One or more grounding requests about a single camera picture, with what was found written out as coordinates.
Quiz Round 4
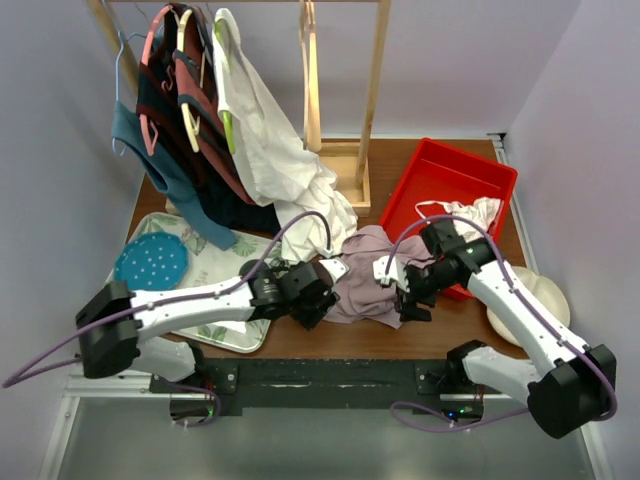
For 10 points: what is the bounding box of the maroon striped hanging top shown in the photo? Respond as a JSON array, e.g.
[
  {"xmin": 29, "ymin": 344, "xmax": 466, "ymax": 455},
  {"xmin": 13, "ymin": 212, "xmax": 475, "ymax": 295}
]
[{"xmin": 135, "ymin": 2, "xmax": 282, "ymax": 236}]

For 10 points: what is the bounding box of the cream plastic hanger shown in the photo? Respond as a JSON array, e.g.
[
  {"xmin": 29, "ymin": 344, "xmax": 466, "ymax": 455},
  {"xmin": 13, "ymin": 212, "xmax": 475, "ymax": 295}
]
[{"xmin": 174, "ymin": 7, "xmax": 206, "ymax": 153}]

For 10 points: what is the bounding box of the cream divided plate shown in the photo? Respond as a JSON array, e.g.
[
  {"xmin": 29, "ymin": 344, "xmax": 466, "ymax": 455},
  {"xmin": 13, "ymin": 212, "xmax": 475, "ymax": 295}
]
[{"xmin": 487, "ymin": 265, "xmax": 571, "ymax": 347}]

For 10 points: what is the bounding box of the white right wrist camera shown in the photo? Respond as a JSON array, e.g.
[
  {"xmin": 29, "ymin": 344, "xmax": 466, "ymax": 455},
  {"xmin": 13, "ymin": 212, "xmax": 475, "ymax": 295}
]
[{"xmin": 373, "ymin": 255, "xmax": 409, "ymax": 291}]

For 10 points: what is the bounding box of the white crumpled garment in bin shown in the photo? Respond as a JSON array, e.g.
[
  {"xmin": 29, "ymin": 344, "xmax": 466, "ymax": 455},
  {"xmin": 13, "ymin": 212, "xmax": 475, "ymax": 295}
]
[{"xmin": 414, "ymin": 196, "xmax": 502, "ymax": 232}]

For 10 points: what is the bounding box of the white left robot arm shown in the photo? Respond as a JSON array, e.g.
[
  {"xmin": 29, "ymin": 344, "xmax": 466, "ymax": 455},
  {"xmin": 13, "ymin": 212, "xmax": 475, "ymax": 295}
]
[{"xmin": 75, "ymin": 258, "xmax": 348, "ymax": 392}]

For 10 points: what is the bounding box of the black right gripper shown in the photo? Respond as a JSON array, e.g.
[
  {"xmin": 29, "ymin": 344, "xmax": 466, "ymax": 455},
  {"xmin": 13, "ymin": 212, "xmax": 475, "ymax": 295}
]
[{"xmin": 395, "ymin": 261, "xmax": 458, "ymax": 322}]

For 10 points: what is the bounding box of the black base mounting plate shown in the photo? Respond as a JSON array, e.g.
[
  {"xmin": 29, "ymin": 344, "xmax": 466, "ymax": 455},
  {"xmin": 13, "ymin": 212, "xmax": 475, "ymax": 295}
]
[{"xmin": 149, "ymin": 357, "xmax": 486, "ymax": 417}]

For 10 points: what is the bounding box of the wooden clothes rack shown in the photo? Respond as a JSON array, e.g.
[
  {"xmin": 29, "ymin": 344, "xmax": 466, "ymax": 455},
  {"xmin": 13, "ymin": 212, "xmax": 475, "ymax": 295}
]
[{"xmin": 86, "ymin": 1, "xmax": 392, "ymax": 218}]

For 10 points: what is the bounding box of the lilac tank top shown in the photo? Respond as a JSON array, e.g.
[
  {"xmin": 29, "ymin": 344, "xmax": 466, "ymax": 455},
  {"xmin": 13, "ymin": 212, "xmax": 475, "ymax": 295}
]
[{"xmin": 320, "ymin": 223, "xmax": 436, "ymax": 331}]

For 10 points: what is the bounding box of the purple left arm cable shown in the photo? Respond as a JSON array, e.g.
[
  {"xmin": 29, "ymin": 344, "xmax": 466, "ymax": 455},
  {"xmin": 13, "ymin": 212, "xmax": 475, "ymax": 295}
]
[{"xmin": 1, "ymin": 209, "xmax": 335, "ymax": 429}]

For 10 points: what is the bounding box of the green plastic hanger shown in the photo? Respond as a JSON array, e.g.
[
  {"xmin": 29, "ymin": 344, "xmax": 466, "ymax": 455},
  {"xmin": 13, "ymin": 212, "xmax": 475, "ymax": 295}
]
[{"xmin": 212, "ymin": 8, "xmax": 236, "ymax": 154}]

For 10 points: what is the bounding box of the grey mug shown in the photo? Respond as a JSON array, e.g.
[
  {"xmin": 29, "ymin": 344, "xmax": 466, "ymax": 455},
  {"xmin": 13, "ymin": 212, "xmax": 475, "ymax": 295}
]
[{"xmin": 239, "ymin": 259, "xmax": 263, "ymax": 281}]

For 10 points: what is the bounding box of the blue dotted plate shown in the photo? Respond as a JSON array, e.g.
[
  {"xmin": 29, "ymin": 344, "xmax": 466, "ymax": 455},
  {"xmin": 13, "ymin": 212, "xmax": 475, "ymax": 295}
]
[{"xmin": 113, "ymin": 231, "xmax": 189, "ymax": 291}]

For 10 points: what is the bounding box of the red plastic bin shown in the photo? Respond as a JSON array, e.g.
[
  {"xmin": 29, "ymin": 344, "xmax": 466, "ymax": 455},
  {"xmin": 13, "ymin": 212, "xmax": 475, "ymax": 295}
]
[{"xmin": 377, "ymin": 137, "xmax": 519, "ymax": 302}]

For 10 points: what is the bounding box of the leaf patterned tray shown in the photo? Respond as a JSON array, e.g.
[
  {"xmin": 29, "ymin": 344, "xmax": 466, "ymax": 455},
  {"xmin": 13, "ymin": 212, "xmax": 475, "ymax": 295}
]
[{"xmin": 130, "ymin": 212, "xmax": 270, "ymax": 354}]

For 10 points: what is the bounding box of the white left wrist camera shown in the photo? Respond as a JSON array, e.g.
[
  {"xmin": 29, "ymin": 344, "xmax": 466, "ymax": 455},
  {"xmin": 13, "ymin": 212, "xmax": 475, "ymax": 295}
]
[{"xmin": 318, "ymin": 257, "xmax": 349, "ymax": 286}]

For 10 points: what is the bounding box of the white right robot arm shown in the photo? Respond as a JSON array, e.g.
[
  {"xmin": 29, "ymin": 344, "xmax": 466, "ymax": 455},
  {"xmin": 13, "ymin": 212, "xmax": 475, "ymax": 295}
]
[{"xmin": 381, "ymin": 214, "xmax": 618, "ymax": 439}]

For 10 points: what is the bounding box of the teal hanging tank top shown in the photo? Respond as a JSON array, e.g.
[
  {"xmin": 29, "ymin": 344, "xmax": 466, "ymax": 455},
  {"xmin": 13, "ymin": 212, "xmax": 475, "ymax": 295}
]
[{"xmin": 140, "ymin": 83, "xmax": 236, "ymax": 250}]

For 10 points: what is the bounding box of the pink plastic hanger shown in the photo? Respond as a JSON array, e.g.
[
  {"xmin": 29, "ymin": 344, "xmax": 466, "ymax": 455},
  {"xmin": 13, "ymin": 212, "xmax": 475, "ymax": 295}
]
[{"xmin": 136, "ymin": 3, "xmax": 177, "ymax": 156}]

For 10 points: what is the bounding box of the white hanging shirt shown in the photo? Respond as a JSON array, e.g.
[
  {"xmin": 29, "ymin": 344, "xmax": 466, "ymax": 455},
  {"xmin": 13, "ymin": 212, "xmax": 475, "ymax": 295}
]
[{"xmin": 226, "ymin": 8, "xmax": 358, "ymax": 263}]

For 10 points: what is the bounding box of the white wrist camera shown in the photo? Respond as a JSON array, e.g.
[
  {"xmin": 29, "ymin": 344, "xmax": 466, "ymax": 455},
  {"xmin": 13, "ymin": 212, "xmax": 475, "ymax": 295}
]
[
  {"xmin": 318, "ymin": 257, "xmax": 349, "ymax": 286},
  {"xmin": 373, "ymin": 255, "xmax": 409, "ymax": 291}
]

